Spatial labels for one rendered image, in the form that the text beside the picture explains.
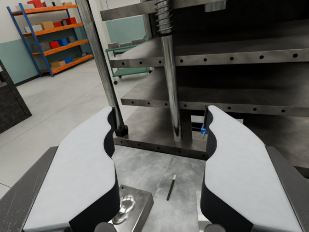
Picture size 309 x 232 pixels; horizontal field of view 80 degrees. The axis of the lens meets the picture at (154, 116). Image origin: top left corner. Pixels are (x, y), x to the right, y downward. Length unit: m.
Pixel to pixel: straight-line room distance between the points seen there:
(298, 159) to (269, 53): 0.53
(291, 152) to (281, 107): 0.26
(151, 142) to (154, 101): 0.27
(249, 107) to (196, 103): 0.26
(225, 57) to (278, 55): 0.20
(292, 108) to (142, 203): 0.77
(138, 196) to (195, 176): 0.29
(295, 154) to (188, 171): 0.54
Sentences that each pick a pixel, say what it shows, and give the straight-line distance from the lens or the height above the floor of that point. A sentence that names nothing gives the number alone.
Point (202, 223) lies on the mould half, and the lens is 0.71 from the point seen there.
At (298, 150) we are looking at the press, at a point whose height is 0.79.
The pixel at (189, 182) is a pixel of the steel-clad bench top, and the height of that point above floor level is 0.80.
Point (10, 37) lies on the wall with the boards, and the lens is 7.72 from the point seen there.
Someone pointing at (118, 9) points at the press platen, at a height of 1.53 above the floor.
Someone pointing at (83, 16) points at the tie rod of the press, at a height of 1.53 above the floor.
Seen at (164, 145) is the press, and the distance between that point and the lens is 1.15.
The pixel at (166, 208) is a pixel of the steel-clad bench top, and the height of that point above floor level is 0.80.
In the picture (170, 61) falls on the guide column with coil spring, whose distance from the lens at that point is 0.94.
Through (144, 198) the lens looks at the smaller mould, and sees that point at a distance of 0.81.
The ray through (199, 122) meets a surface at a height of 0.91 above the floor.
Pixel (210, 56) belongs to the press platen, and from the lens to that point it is 0.93.
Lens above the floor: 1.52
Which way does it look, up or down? 30 degrees down
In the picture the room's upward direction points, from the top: 11 degrees counter-clockwise
